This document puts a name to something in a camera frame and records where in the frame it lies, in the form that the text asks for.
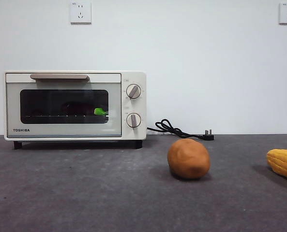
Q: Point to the purple eggplant green stem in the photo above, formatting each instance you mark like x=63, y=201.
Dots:
x=99, y=111

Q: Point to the beige round oven knob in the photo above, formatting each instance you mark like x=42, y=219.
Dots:
x=133, y=120
x=133, y=91

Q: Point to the white Toshiba toaster oven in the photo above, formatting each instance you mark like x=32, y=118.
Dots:
x=136, y=135

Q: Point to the brown potato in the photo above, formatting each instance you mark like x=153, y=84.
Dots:
x=188, y=159

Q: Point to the yellow corn cob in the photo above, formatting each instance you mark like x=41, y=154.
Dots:
x=283, y=164

